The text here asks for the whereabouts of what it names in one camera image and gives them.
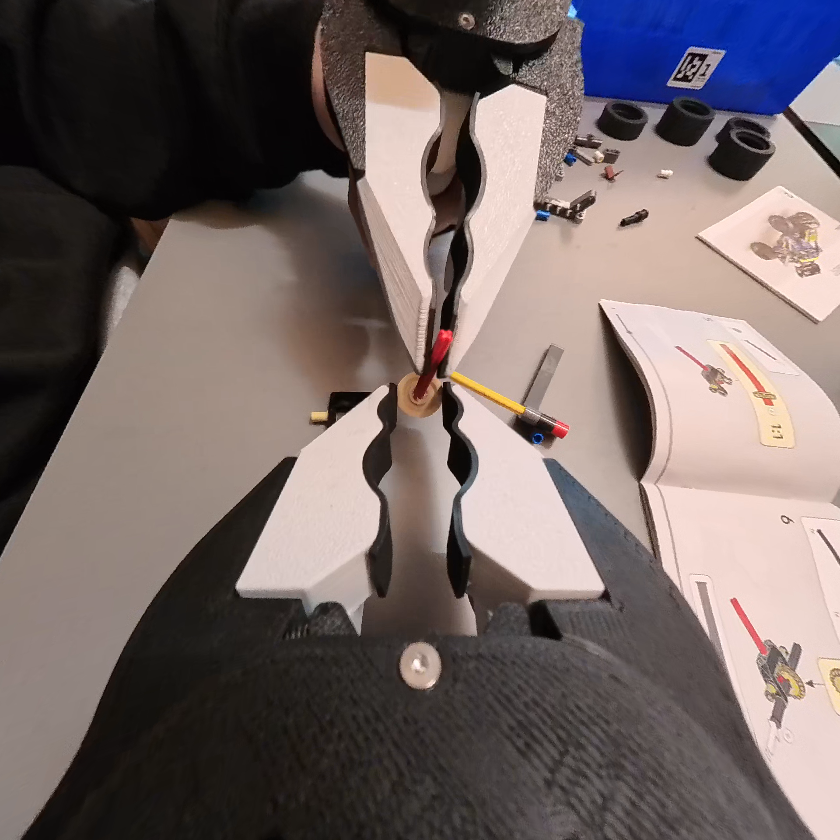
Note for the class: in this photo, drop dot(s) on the person's left forearm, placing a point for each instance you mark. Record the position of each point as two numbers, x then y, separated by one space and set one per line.
164 98

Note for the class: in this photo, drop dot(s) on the person's black clothing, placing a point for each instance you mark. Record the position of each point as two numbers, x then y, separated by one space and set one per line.
52 328

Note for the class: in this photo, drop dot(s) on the blue plastic bin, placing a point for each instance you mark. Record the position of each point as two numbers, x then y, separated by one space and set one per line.
754 39

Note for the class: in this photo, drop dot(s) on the open lego instruction booklet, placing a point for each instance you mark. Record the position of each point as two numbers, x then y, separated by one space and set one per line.
722 459

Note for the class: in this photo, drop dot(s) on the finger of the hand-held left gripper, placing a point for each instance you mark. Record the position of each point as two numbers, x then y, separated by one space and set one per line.
505 197
394 197

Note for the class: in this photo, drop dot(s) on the pile of loose lego pieces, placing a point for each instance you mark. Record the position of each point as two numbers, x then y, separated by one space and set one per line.
574 205

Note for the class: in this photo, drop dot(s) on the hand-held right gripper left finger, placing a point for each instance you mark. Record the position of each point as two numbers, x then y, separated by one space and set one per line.
315 512

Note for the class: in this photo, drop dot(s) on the black lego frame tan pins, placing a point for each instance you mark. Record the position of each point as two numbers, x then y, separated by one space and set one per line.
341 401

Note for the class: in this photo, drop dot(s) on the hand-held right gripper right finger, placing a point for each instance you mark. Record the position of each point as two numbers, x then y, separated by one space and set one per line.
525 512

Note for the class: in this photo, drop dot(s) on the red lego axle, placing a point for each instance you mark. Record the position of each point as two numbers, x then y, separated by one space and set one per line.
436 358

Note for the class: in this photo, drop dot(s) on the yellow axle lego assembly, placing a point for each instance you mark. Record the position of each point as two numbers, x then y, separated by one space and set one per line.
489 393

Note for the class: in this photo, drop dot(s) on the small lego leaflet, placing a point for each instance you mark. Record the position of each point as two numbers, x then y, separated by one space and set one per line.
781 262

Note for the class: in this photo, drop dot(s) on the black lego tire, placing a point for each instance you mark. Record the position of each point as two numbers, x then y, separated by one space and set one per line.
741 157
622 121
686 121
745 124

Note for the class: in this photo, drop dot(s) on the tan lego gear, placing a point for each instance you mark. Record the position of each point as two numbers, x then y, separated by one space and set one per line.
430 405

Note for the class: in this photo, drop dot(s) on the black lego pin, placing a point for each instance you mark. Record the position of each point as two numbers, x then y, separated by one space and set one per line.
634 218

